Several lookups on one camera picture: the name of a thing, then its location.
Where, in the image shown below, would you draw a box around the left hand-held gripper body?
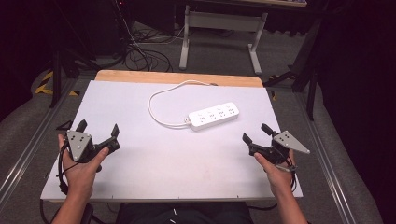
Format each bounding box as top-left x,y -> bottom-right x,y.
65,129 -> 121,164

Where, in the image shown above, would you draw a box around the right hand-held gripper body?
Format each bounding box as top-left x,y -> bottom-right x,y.
248,130 -> 311,166

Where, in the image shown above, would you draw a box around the person's left hand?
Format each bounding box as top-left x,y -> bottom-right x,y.
57,133 -> 110,198

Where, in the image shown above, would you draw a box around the person's right hand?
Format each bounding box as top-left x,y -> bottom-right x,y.
253,149 -> 297,196

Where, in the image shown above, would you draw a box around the white power strip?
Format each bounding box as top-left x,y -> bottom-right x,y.
187,102 -> 240,132

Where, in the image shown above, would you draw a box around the wooden table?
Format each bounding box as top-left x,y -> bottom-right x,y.
94,69 -> 264,89

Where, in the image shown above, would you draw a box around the white board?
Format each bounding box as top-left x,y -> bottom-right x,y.
40,79 -> 304,202

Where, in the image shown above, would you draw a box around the black stand leg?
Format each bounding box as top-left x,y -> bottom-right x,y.
262,18 -> 321,121

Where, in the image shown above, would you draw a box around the black tripod stand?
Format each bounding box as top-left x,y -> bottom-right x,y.
49,0 -> 104,109

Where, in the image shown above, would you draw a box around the person's dark trousers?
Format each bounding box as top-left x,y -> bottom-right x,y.
115,203 -> 255,224

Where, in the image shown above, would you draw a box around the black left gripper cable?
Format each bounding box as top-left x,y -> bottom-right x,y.
55,139 -> 79,196

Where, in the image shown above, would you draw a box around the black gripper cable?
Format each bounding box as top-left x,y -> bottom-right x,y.
55,139 -> 79,196
274,155 -> 299,193

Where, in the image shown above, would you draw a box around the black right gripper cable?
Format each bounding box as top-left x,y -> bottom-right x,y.
274,155 -> 299,193

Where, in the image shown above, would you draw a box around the white power strip cable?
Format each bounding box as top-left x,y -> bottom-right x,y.
147,79 -> 219,129

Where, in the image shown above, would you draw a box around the aluminium rail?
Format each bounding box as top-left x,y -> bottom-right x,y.
293,90 -> 358,224
0,78 -> 78,203

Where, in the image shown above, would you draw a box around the tangle of floor cables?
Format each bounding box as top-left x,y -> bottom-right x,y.
111,0 -> 188,73

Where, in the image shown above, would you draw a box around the white metal desk frame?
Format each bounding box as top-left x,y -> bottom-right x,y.
178,4 -> 269,76

